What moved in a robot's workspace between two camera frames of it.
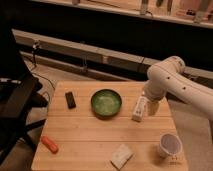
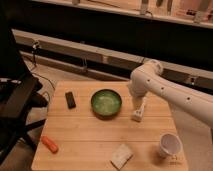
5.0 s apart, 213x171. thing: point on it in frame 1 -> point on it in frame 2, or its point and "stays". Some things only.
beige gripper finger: [152, 108] -> [138, 102]
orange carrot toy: [49, 144] stays
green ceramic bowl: [106, 103] stays
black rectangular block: [70, 100] stays
